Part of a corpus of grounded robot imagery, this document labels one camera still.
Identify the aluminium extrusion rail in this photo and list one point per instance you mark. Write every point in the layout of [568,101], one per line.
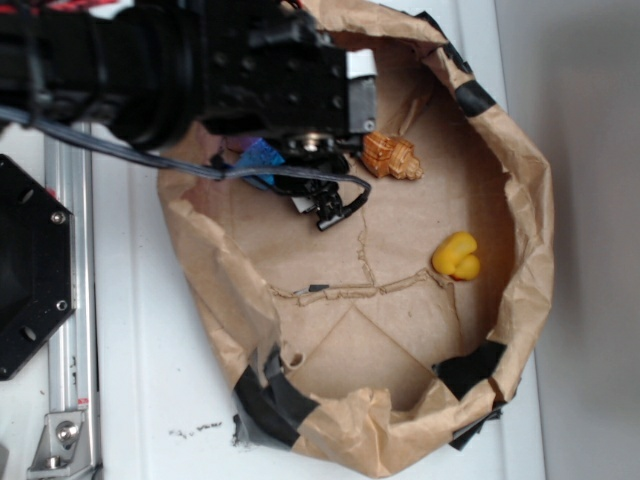
[73,378]

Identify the metal corner bracket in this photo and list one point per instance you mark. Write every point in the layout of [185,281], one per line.
[63,448]

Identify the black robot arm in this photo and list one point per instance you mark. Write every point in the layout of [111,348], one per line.
[132,87]

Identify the brown paper bag tray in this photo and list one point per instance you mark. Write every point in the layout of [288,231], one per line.
[347,345]

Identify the brown spiral seashell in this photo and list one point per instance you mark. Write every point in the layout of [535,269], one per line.
[385,155]

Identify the yellow rubber duck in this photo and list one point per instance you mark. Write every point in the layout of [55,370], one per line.
[455,257]

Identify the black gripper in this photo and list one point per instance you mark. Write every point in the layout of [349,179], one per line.
[273,73]

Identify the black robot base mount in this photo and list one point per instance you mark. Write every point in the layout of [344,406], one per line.
[36,267]

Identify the blue sponge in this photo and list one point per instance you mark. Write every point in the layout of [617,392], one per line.
[255,152]

